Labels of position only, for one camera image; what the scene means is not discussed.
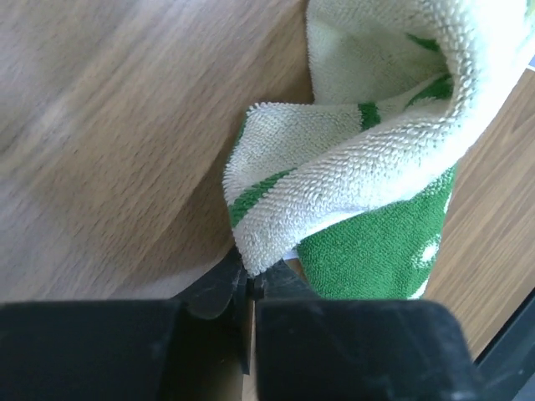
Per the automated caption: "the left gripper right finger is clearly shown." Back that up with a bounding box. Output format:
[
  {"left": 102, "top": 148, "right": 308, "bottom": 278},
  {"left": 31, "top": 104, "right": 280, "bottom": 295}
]
[{"left": 252, "top": 262, "right": 484, "bottom": 400}]

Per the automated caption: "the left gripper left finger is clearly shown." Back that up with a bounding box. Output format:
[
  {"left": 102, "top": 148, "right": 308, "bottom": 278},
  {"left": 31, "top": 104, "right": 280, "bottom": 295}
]
[{"left": 1, "top": 250, "right": 251, "bottom": 400}]

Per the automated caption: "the green cream patterned towel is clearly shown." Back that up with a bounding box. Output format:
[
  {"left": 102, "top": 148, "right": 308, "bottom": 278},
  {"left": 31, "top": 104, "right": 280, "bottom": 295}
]
[{"left": 223, "top": 1, "right": 534, "bottom": 299}]

